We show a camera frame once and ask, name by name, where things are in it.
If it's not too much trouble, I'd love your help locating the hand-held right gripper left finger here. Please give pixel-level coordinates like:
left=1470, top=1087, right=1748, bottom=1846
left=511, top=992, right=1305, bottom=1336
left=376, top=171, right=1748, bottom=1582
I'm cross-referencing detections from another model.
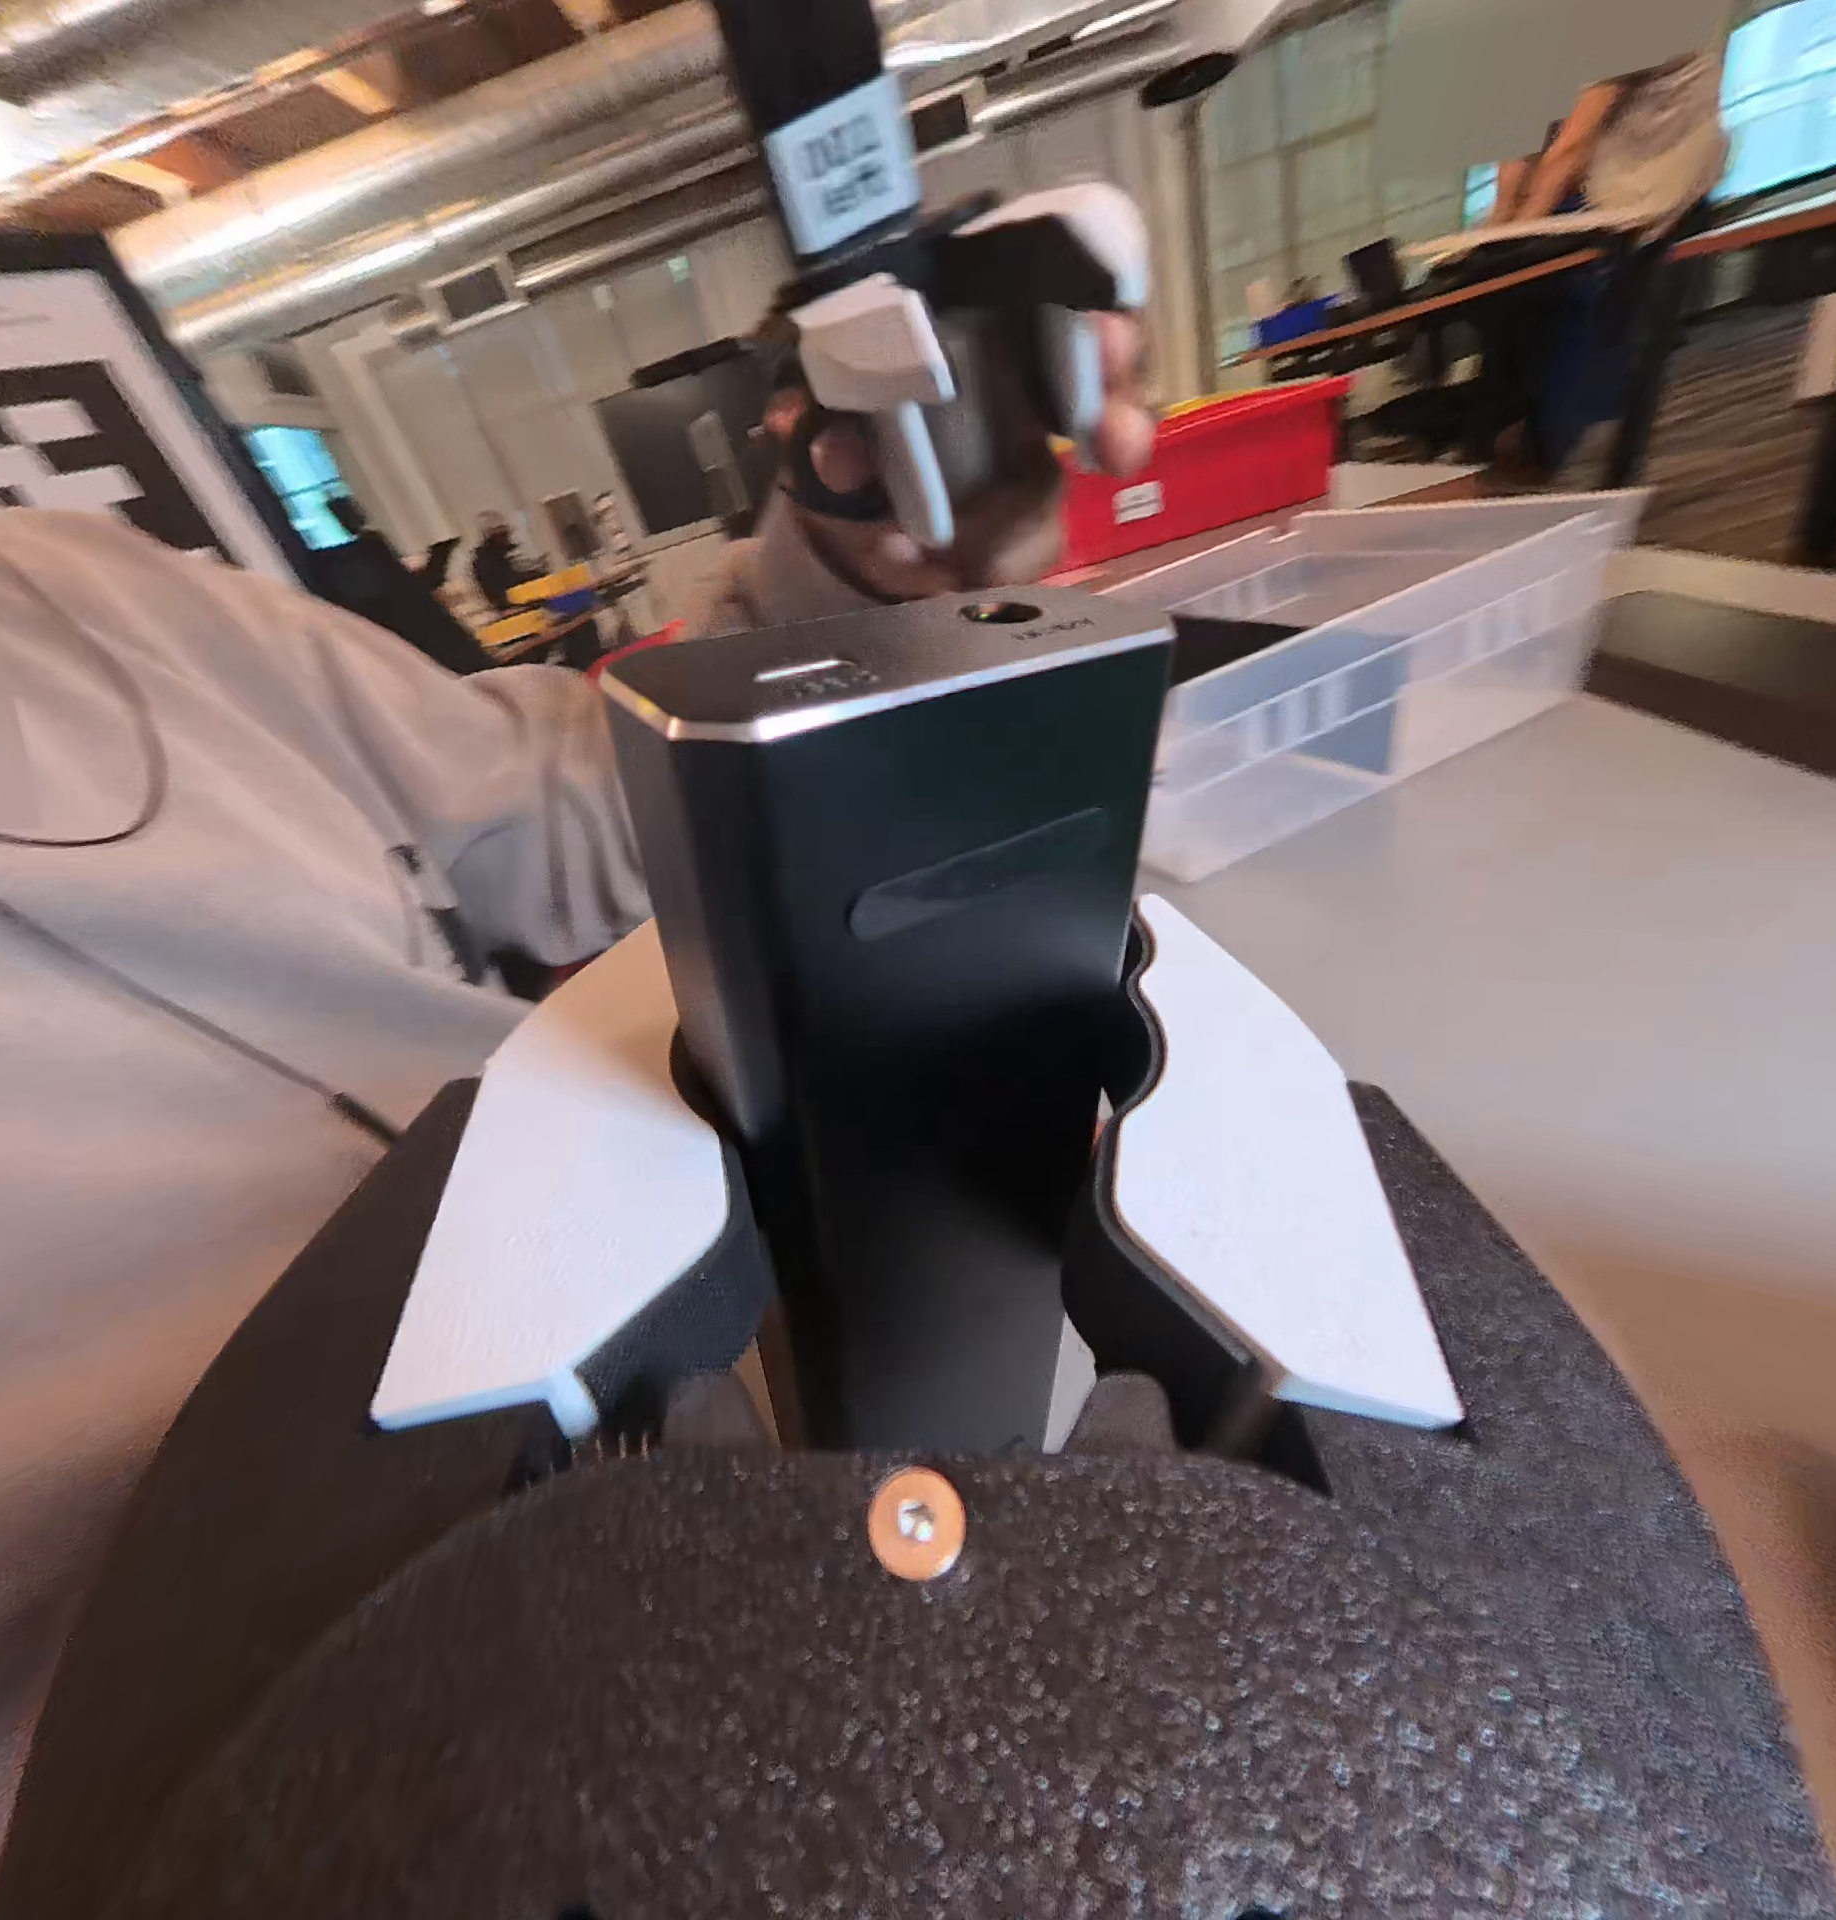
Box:
left=371, top=916, right=777, bottom=1433

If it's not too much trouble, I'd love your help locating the silver ventilation duct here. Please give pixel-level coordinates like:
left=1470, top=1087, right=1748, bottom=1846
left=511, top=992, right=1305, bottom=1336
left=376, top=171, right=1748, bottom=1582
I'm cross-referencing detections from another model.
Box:
left=108, top=0, right=799, bottom=354

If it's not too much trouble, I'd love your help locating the clear plastic bin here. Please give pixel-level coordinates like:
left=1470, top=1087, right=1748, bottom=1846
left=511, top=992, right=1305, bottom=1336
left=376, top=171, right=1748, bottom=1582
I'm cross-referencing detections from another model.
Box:
left=1143, top=487, right=1655, bottom=886

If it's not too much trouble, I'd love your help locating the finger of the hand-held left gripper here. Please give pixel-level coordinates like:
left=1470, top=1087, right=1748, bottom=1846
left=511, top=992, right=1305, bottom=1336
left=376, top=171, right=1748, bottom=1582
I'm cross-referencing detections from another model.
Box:
left=790, top=277, right=962, bottom=549
left=980, top=181, right=1155, bottom=452

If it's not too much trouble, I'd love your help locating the person's left hand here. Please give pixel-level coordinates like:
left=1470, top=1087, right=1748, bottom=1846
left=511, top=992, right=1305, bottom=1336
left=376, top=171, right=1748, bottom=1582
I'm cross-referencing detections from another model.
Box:
left=751, top=307, right=1164, bottom=609

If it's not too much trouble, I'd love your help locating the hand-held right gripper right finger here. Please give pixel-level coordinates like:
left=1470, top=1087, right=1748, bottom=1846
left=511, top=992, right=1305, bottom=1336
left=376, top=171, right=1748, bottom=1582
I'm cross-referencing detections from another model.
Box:
left=1060, top=897, right=1463, bottom=1494

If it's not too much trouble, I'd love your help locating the black and white marker board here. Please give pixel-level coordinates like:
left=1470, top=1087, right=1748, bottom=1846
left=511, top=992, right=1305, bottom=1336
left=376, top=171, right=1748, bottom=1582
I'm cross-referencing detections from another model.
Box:
left=0, top=232, right=313, bottom=579

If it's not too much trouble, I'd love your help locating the black divider card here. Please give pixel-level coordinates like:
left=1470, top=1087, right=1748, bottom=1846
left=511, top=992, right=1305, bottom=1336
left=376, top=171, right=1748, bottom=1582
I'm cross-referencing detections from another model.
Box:
left=1173, top=613, right=1309, bottom=679

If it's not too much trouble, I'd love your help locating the black floor lamp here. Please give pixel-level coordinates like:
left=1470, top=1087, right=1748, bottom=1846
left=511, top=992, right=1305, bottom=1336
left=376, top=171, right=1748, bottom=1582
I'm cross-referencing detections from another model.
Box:
left=1140, top=49, right=1244, bottom=378

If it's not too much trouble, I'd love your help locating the wooden office desk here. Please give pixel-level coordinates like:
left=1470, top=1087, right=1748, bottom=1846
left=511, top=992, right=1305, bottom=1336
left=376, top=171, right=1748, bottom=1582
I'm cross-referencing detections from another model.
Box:
left=1226, top=187, right=1836, bottom=564

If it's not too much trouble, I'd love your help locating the thin black earphone cable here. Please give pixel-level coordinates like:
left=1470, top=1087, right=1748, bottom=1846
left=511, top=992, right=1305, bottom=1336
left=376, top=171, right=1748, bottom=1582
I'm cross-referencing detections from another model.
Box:
left=0, top=661, right=398, bottom=1145

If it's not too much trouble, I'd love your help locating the dark screen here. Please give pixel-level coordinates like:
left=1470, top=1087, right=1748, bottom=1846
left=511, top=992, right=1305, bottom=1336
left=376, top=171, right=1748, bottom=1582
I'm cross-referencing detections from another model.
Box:
left=596, top=352, right=777, bottom=543

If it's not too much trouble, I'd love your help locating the red plastic bin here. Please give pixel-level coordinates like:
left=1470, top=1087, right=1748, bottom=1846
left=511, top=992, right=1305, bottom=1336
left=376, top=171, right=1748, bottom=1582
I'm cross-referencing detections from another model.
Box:
left=1053, top=375, right=1352, bottom=572

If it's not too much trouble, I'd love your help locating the person's left forearm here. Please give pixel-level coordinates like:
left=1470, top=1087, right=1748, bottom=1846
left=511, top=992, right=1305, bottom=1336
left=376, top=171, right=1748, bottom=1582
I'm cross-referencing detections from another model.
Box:
left=0, top=511, right=859, bottom=992

